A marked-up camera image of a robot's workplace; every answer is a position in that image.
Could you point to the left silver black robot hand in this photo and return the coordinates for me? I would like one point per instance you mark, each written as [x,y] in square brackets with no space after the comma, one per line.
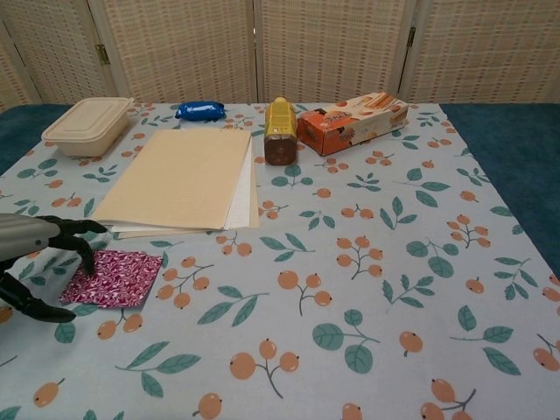
[26,232]

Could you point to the pink patterned rectangular packet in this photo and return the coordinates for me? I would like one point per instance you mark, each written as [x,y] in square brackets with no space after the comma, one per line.
[118,280]

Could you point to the beige paper sheet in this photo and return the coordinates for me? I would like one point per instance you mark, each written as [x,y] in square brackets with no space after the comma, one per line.
[144,234]

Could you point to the beige lidded lunch box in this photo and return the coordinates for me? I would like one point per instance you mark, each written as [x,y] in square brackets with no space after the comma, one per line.
[87,124]

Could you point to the cream paper pad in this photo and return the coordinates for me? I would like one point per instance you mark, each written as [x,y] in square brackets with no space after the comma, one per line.
[175,179]

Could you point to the blue snack packet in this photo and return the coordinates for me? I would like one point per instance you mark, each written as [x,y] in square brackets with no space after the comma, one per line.
[199,110]

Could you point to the white lined paper sheet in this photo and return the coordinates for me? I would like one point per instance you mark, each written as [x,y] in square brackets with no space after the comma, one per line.
[241,205]

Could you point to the bamboo folding screen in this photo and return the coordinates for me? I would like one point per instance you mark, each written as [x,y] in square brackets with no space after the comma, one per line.
[197,48]

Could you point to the tea bottle with yellow label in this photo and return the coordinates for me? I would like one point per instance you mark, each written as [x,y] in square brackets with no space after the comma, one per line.
[281,131]

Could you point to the floral light blue tablecloth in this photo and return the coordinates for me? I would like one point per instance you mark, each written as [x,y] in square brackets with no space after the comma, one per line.
[350,262]

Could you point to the orange biscuit box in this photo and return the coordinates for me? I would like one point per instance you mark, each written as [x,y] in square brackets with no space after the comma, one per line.
[350,124]

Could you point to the teal table cover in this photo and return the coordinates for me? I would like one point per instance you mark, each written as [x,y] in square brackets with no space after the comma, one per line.
[503,144]

